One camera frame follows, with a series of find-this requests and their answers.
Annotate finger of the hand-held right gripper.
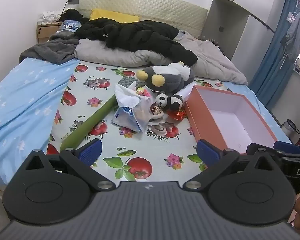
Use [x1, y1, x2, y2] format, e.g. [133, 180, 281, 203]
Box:
[246, 143, 284, 158]
[273, 141, 300, 155]

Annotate blue curtain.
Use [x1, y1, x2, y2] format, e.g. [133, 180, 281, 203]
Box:
[249, 0, 300, 105]

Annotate black garment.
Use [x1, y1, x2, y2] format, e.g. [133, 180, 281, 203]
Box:
[59, 8, 89, 23]

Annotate white tissue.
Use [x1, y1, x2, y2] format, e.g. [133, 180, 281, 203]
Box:
[115, 83, 141, 108]

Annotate cardboard box nightstand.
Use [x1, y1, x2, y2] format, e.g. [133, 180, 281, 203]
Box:
[36, 21, 64, 44]

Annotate grey penguin plush toy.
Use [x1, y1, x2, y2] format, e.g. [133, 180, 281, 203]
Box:
[136, 61, 195, 92]

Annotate black metal rod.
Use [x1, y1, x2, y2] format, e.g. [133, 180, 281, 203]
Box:
[250, 14, 275, 33]

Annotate hanging grey-blue clothes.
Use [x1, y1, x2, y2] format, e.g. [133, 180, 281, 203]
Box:
[280, 5, 300, 60]

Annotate dark grey blanket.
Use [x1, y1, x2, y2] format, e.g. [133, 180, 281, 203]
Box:
[19, 31, 80, 65]

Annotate pink ribbon toy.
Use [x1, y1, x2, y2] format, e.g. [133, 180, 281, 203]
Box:
[137, 87, 154, 98]

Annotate blue patterned packet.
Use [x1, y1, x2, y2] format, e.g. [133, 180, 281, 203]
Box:
[59, 20, 82, 32]

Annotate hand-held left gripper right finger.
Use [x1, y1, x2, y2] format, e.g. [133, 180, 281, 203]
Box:
[184, 139, 278, 190]

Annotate small panda plush toy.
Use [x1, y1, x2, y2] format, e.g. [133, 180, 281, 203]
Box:
[155, 92, 185, 110]

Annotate blue printed plastic packet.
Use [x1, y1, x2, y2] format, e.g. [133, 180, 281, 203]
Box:
[111, 105, 145, 133]

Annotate white crumpled cloth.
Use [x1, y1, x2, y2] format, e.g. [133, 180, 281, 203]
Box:
[37, 10, 63, 25]

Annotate orange cardboard box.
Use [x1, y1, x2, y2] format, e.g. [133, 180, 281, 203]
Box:
[184, 84, 278, 155]

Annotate fruit print bed mat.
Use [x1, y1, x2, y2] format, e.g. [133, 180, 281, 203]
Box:
[46, 60, 230, 183]

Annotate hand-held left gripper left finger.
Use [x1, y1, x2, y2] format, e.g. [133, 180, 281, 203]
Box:
[25, 138, 117, 192]

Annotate cream quilted headboard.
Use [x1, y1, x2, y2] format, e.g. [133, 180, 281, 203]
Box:
[79, 0, 208, 39]

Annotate red foil wrapper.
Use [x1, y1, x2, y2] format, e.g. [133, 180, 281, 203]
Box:
[168, 110, 187, 120]

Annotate light grey duvet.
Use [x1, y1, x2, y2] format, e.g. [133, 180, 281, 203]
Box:
[74, 31, 248, 85]

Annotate black jacket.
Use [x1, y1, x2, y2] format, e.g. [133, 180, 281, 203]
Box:
[74, 17, 199, 67]

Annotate white cylindrical bottle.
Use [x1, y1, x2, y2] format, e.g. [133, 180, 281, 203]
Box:
[175, 83, 196, 103]

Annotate yellow pillow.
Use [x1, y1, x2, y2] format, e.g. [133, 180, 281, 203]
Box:
[89, 8, 140, 23]

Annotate small clear container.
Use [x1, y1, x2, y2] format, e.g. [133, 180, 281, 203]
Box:
[281, 119, 300, 135]

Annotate grey wardrobe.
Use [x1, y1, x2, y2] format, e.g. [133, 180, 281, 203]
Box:
[207, 0, 288, 80]

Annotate green massage brush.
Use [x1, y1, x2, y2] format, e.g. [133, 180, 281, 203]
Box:
[60, 76, 138, 153]

